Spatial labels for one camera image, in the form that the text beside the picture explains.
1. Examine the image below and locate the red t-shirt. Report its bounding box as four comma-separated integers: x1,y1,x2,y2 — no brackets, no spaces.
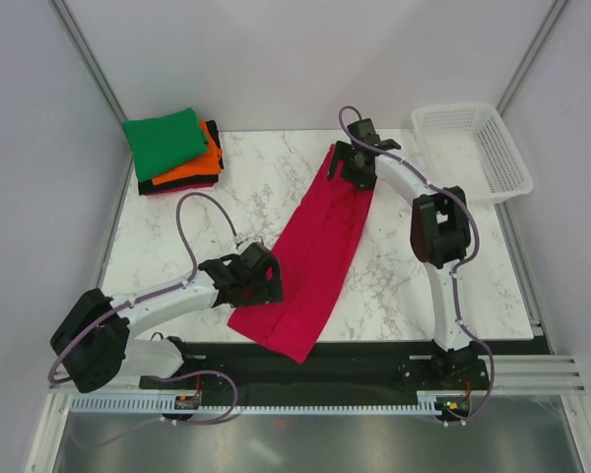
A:
228,144,373,364

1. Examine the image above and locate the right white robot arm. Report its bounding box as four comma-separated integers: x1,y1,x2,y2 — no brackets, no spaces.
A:
327,140,487,388

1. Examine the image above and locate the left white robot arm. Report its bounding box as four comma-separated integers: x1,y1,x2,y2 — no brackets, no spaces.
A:
48,243,284,393

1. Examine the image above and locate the white plastic basket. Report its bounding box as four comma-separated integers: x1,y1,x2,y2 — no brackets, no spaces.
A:
411,102,534,204

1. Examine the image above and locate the folded orange t-shirt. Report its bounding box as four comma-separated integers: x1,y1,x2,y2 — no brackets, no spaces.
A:
152,120,224,185

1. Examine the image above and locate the folded black t-shirt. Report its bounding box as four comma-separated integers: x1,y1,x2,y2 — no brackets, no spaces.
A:
138,120,225,195

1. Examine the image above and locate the folded green t-shirt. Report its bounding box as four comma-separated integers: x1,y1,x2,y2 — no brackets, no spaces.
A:
122,107,208,181

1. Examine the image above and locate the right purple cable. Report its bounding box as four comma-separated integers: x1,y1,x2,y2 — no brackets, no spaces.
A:
338,105,496,428

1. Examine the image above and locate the purple cable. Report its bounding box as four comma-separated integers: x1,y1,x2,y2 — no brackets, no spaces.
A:
46,192,240,385
338,105,496,428

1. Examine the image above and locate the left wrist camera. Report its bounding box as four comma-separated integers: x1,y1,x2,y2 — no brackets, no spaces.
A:
238,240,280,279

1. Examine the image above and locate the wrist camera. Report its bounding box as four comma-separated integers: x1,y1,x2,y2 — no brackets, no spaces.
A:
348,118,380,146
238,240,280,279

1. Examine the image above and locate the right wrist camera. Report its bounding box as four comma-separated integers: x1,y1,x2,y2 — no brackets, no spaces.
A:
348,118,380,146

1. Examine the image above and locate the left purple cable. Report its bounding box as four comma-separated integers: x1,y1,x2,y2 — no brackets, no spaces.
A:
46,192,240,385

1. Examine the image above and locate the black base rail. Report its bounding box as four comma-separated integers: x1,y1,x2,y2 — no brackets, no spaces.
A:
139,336,551,407

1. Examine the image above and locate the right aluminium frame post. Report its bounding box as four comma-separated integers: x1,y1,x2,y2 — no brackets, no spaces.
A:
495,0,571,115

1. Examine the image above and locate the aluminium frame post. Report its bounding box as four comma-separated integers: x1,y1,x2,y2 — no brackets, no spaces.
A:
48,0,126,123
495,0,571,115

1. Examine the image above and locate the white slotted cable duct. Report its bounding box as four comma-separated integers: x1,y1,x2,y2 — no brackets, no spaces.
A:
69,394,452,416

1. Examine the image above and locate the left aluminium frame post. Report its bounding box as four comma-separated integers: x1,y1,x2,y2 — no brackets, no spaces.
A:
48,0,126,123

